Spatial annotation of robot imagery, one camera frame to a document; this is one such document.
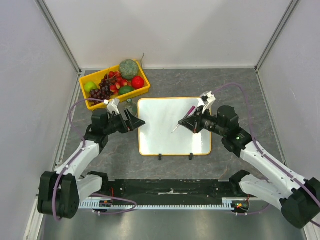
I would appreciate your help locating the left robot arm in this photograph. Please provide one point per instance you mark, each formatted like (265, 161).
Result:
(62, 191)

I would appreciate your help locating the small glass bottle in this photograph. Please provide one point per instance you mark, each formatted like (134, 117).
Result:
(131, 106)

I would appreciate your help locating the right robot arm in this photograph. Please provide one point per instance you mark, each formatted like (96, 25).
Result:
(296, 197)

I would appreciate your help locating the white whiteboard orange frame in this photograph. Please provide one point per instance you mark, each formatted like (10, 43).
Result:
(161, 115)

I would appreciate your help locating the red apple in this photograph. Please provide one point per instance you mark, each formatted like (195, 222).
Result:
(137, 82)

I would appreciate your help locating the light blue cable duct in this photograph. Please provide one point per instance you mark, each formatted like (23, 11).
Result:
(96, 203)

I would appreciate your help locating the purple grape bunch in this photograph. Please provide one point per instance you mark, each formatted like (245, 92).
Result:
(101, 93)

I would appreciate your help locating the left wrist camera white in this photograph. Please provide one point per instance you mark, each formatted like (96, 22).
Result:
(112, 106)

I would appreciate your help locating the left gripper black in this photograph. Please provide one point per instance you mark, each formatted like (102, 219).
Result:
(132, 123)

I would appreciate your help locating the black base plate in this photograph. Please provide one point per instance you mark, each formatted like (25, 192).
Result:
(172, 192)

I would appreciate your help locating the green mango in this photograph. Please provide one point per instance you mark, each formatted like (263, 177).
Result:
(125, 90)

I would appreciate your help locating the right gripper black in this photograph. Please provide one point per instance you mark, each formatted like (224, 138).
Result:
(196, 122)

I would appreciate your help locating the green apple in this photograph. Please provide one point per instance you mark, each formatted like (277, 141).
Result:
(89, 86)

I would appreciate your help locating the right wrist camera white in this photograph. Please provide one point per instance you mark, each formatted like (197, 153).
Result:
(208, 99)

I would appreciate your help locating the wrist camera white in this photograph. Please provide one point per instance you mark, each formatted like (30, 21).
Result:
(112, 106)
(208, 99)

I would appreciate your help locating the green melon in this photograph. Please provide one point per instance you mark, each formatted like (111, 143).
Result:
(128, 69)

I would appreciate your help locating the pink marker cap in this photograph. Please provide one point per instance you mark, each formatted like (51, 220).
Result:
(190, 110)

